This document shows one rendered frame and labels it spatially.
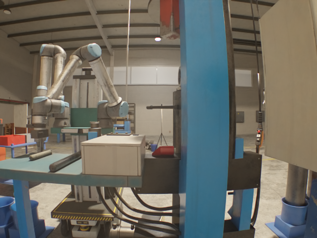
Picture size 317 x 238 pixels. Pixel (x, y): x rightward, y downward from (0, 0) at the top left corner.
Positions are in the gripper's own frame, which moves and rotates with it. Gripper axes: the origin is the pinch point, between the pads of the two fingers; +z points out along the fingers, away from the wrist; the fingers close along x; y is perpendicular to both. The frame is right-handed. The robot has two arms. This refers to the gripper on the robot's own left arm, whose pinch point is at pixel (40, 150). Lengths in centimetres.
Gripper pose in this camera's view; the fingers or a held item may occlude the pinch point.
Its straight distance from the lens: 129.6
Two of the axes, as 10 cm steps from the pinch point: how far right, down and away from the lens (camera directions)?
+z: 0.0, 10.0, 0.0
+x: -0.3, 0.0, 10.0
